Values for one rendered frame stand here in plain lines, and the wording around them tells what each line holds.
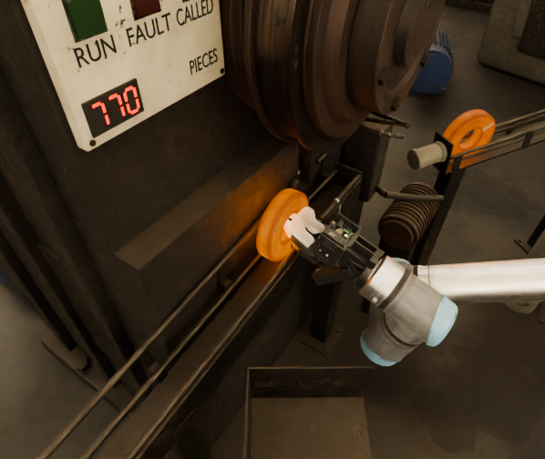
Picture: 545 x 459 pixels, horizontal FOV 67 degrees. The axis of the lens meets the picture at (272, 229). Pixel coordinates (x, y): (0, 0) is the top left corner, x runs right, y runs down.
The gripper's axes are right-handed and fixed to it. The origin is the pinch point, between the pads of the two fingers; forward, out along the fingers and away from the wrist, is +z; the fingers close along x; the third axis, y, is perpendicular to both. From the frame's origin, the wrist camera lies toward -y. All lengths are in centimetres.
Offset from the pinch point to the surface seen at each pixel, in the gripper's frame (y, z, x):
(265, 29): 36.7, 11.0, 4.8
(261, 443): -10.2, -21.5, 33.5
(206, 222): 7.0, 7.8, 16.0
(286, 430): -9.4, -23.8, 29.4
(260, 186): 4.5, 7.1, 0.4
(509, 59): -65, -23, -288
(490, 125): 4, -25, -66
